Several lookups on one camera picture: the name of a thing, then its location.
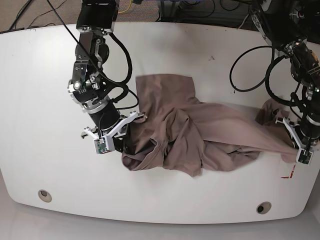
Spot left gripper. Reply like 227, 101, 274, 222
287, 127, 304, 149

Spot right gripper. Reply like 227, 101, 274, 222
109, 124, 135, 154

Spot mauve t-shirt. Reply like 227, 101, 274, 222
122, 74, 298, 177

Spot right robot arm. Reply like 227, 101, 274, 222
67, 0, 133, 154

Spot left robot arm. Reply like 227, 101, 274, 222
252, 0, 320, 145

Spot red tape rectangle marking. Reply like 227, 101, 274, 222
280, 163, 297, 179

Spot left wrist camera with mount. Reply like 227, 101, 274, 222
275, 117, 320, 165

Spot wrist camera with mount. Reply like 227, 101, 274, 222
275, 117, 320, 165
80, 111, 148, 154

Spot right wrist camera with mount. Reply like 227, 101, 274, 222
80, 111, 148, 154

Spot right table cable grommet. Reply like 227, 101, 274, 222
256, 201, 272, 215

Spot table cable grommet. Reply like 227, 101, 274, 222
38, 189, 52, 203
256, 201, 272, 215

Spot left table cable grommet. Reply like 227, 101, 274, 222
38, 189, 52, 203

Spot yellow cable on floor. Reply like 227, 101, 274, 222
118, 0, 133, 15

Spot black cables on floor left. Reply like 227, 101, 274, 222
9, 0, 68, 30

